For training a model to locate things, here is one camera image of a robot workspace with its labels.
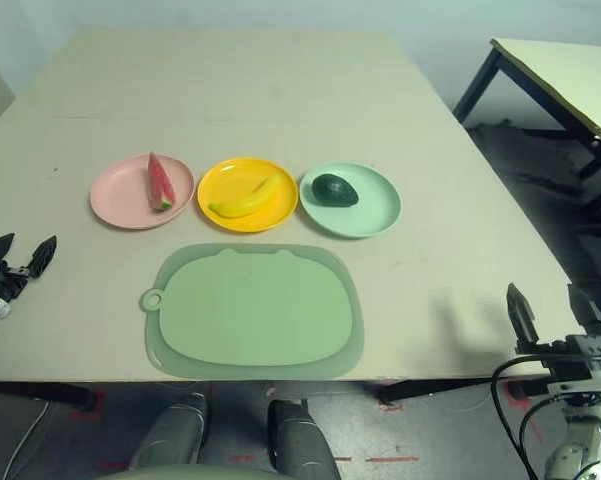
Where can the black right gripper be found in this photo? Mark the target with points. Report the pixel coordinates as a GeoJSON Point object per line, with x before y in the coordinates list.
{"type": "Point", "coordinates": [575, 355]}

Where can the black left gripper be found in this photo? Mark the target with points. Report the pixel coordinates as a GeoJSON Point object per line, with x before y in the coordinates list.
{"type": "Point", "coordinates": [5, 282]}

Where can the red watermelon slice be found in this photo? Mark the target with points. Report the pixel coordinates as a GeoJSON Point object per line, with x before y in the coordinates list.
{"type": "Point", "coordinates": [159, 187]}

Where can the yellow banana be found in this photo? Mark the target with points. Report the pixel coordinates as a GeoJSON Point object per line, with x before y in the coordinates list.
{"type": "Point", "coordinates": [250, 202]}

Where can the dark green avocado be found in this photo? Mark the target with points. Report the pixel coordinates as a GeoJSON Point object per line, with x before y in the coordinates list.
{"type": "Point", "coordinates": [335, 191]}

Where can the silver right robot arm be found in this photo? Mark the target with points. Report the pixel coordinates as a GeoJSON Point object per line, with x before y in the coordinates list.
{"type": "Point", "coordinates": [590, 430]}

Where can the pink round plate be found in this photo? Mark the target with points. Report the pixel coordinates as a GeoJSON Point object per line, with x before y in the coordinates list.
{"type": "Point", "coordinates": [120, 195]}

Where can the black table base bar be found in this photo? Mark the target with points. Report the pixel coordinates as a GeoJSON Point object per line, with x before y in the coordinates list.
{"type": "Point", "coordinates": [455, 389]}
{"type": "Point", "coordinates": [45, 394]}

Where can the light green round plate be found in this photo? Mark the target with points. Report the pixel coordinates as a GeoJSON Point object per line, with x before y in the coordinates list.
{"type": "Point", "coordinates": [370, 215]}

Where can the grey left robot leg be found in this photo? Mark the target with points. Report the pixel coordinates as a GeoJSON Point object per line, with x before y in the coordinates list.
{"type": "Point", "coordinates": [172, 430]}

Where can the grey robot leg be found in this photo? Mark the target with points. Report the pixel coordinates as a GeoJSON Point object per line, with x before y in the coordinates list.
{"type": "Point", "coordinates": [172, 430]}
{"type": "Point", "coordinates": [300, 440]}

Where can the yellow round plate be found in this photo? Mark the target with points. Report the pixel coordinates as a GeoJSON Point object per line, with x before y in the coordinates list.
{"type": "Point", "coordinates": [240, 180]}

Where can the green silicone cutting mat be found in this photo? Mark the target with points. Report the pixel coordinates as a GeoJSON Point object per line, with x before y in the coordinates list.
{"type": "Point", "coordinates": [255, 310]}

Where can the pale green robot waist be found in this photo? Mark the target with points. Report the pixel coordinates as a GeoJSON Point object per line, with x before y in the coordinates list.
{"type": "Point", "coordinates": [180, 474]}

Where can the grey right robot leg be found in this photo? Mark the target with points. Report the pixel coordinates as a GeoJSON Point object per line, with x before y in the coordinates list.
{"type": "Point", "coordinates": [300, 440]}

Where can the beige side table black frame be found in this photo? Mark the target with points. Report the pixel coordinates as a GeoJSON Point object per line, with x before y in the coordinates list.
{"type": "Point", "coordinates": [570, 75]}

